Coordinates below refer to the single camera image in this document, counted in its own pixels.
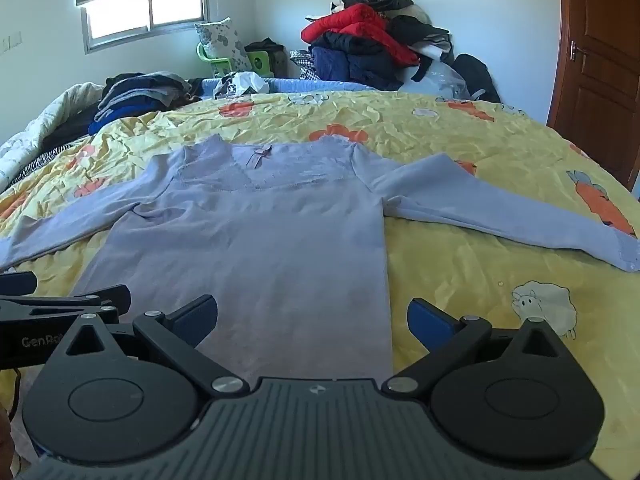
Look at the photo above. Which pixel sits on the black and grey garments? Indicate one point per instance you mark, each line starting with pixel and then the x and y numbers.
pixel 420 35

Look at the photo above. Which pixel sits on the black backpack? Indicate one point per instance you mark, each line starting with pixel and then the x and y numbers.
pixel 475 75

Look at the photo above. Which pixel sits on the navy padded jacket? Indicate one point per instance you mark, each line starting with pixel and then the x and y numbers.
pixel 360 67

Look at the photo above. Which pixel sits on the black and white striped cloth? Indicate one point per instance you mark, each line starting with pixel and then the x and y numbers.
pixel 42 160

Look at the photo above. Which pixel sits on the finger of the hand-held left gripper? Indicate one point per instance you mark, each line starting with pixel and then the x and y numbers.
pixel 17 282
pixel 95 299

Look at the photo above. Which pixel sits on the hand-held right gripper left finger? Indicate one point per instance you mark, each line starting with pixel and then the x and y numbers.
pixel 196 319

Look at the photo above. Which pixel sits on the lavender long-sleeve shirt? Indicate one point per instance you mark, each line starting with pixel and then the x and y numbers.
pixel 250 240

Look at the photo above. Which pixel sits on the white quilt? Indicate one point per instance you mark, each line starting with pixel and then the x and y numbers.
pixel 35 125

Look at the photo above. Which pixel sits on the wall switch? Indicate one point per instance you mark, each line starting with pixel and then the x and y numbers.
pixel 10 41

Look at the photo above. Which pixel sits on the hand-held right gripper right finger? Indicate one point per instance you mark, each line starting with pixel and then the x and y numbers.
pixel 429 322

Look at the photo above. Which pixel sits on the green plastic chair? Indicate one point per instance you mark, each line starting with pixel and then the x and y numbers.
pixel 215 65

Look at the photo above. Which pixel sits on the grey floral pillow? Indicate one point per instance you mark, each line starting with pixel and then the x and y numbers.
pixel 222 40

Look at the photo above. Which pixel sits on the white crumpled cloth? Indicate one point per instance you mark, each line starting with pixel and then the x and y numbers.
pixel 245 84

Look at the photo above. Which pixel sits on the red padded jacket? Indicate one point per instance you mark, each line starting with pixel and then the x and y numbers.
pixel 357 25

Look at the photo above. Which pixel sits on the pile of dark folded clothes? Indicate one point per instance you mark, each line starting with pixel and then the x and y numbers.
pixel 135 97

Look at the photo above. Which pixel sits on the brown wooden door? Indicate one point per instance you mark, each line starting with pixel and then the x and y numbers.
pixel 600 60

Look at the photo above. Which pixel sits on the window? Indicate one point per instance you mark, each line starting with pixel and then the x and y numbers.
pixel 120 16

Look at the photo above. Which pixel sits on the yellow printed bed sheet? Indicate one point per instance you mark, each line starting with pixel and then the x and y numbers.
pixel 500 270

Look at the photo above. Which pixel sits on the green plastic stool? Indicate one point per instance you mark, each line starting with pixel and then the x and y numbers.
pixel 259 64

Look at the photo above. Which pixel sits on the white plastic bag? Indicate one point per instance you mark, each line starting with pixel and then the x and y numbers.
pixel 440 80

